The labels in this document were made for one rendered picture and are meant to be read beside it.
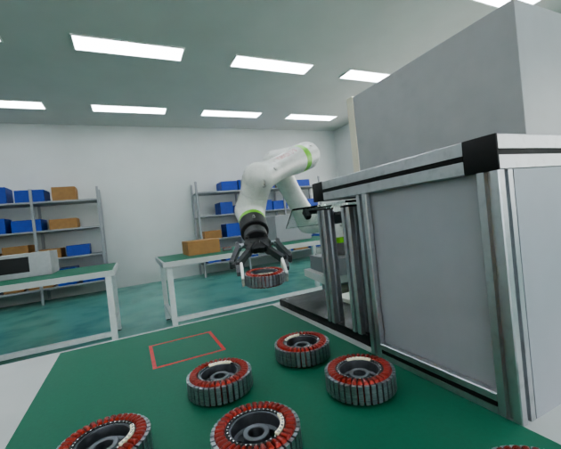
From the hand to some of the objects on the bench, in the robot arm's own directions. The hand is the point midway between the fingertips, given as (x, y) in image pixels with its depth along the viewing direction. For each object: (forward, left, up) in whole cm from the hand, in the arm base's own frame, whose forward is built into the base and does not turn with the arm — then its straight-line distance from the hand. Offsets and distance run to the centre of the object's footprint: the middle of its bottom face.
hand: (264, 275), depth 89 cm
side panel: (+39, +22, -15) cm, 47 cm away
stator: (+23, +4, -14) cm, 27 cm away
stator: (+30, -13, -14) cm, 36 cm away
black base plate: (-7, +43, -15) cm, 46 cm away
